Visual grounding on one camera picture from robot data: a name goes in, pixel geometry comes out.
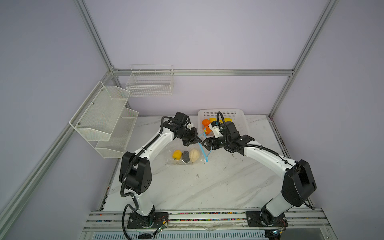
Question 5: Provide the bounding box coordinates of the white plastic perforated basket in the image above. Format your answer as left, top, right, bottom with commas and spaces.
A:
197, 109, 249, 136

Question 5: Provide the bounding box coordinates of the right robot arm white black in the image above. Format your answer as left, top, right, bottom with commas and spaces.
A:
202, 121, 317, 227

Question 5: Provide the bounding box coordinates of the orange tangerine back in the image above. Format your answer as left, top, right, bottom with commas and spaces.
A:
202, 119, 211, 127

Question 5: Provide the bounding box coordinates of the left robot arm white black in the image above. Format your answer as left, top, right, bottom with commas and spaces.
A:
119, 112, 202, 228

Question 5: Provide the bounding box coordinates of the round yellow fruit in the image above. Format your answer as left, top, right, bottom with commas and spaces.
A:
173, 150, 182, 161

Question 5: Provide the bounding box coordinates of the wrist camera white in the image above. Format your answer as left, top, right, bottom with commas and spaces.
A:
209, 121, 223, 139
187, 123, 194, 130

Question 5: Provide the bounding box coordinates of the upper white mesh shelf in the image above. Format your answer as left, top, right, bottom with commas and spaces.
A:
69, 82, 130, 142

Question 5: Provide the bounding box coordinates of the aluminium front rail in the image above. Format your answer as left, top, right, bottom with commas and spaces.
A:
83, 208, 331, 232

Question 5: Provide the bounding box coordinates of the lower white mesh shelf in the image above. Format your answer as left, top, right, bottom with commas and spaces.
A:
96, 108, 139, 159

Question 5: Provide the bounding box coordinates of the clear zip top bag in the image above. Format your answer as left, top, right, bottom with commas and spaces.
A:
164, 139, 211, 166

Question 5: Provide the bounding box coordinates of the black avocado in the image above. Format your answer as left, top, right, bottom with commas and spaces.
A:
181, 151, 191, 164

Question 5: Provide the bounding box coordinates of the orange tangerine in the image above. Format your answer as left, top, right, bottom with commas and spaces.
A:
204, 126, 212, 135
202, 119, 211, 127

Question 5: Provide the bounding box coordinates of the orange tangerine front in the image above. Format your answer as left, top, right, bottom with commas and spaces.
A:
204, 126, 212, 135

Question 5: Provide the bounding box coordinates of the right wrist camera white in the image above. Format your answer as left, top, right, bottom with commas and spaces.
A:
209, 121, 223, 139

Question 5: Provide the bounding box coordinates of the black corrugated cable left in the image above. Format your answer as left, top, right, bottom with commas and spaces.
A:
119, 116, 175, 240

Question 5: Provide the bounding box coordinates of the white garlic bulb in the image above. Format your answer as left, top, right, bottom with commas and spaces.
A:
190, 149, 201, 163

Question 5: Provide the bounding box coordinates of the white wire wall basket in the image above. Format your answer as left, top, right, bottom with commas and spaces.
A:
126, 65, 174, 97

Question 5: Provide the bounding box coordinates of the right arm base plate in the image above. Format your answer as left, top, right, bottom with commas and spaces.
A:
246, 211, 288, 228

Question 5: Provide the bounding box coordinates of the white mesh shelf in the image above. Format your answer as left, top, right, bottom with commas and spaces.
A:
69, 82, 130, 142
96, 108, 139, 159

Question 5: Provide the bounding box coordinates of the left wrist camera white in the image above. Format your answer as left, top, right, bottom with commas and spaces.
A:
187, 123, 194, 130

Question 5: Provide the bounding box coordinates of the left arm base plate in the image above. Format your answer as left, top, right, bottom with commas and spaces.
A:
126, 212, 169, 229

